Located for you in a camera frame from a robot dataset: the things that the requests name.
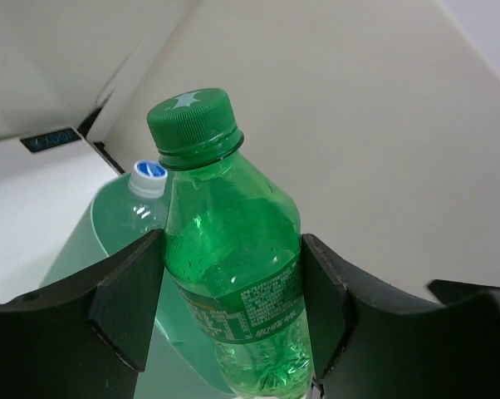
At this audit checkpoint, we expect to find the green plastic soda bottle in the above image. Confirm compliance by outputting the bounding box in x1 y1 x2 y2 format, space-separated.
147 88 313 398

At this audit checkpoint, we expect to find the tall clear plastic bottle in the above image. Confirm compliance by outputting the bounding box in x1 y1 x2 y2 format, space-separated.
128 160 169 233

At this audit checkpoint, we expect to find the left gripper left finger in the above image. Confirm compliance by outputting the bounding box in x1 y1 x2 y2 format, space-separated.
0 229 164 398

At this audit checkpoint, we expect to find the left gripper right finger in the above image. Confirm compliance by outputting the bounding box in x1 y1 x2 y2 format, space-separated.
301 234 500 398

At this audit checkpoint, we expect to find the green plastic bin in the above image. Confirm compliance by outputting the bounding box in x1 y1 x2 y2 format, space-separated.
41 175 234 398

